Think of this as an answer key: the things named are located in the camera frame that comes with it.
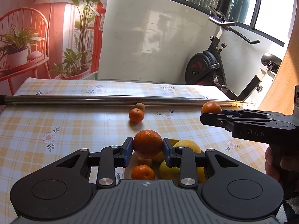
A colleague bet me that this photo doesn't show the orange mandarin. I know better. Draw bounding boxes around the orange mandarin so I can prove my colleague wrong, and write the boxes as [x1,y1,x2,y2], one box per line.
[133,130,163,159]
[201,101,222,114]
[131,165,155,180]
[129,108,144,123]

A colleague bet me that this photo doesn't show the yellow lemon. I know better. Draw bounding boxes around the yellow lemon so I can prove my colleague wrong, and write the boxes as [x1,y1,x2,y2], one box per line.
[159,161,180,181]
[174,140,201,153]

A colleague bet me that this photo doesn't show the brown longan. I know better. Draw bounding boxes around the brown longan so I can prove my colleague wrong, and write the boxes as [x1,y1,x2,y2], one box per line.
[134,103,145,112]
[137,157,152,167]

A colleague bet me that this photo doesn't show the orange mandarin top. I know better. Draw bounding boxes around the orange mandarin top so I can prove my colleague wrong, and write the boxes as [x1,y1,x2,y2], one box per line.
[129,108,144,123]

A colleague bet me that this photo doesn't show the green yellow citrus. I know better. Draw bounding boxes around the green yellow citrus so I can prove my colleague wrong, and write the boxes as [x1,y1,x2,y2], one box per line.
[197,167,206,183]

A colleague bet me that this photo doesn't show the yellow green apple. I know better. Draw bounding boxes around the yellow green apple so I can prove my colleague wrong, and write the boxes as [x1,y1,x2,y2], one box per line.
[152,151,164,163]

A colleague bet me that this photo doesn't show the person's right hand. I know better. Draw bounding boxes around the person's right hand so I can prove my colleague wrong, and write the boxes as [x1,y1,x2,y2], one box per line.
[265,144,298,193]

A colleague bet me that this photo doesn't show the wooden board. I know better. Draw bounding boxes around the wooden board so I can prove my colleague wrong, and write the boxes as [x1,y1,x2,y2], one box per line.
[258,23,298,115]

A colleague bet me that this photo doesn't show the black exercise bike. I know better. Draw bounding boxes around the black exercise bike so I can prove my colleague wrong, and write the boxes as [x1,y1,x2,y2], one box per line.
[185,6,282,101]

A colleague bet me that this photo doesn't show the cream round plate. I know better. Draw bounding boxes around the cream round plate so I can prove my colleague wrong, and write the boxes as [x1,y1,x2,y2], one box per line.
[124,138,178,181]

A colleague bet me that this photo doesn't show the long metal pole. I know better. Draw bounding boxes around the long metal pole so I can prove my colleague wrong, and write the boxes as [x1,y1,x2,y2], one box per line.
[1,95,247,107]

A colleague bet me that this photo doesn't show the printed backdrop curtain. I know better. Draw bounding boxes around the printed backdrop curtain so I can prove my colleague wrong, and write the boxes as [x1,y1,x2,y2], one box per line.
[1,0,107,95]

